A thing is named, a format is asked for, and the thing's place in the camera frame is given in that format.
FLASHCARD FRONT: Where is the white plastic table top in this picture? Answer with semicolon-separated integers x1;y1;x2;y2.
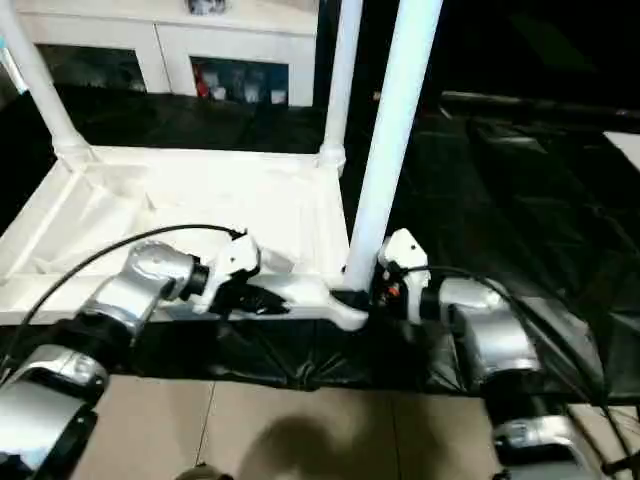
0;144;375;332

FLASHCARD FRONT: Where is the black glossy mat cloth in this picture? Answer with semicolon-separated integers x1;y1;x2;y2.
0;84;640;406

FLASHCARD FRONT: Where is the grey rounded object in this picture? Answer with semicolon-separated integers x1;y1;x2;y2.
176;463;235;480

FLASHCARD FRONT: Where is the white glass door cabinet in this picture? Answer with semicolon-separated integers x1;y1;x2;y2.
14;0;320;107

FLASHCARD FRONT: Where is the white flat board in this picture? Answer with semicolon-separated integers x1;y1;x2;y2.
602;130;640;177

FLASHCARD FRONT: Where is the black stand foot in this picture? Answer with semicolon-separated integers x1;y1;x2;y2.
601;448;640;475

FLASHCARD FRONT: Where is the dark patterned bundle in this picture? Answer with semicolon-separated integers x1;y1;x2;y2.
186;0;227;15

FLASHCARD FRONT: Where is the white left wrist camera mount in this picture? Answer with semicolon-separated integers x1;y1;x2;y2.
191;228;263;316

